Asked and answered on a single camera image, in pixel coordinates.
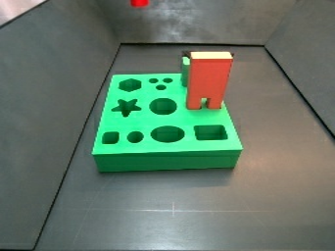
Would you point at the red cylinder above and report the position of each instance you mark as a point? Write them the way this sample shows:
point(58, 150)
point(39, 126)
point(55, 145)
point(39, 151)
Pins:
point(139, 3)

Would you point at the green shape sorter board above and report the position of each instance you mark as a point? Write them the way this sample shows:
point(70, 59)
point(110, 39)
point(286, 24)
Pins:
point(150, 132)

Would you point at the red arch block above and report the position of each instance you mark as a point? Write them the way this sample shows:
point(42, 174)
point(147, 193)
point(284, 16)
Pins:
point(209, 75)

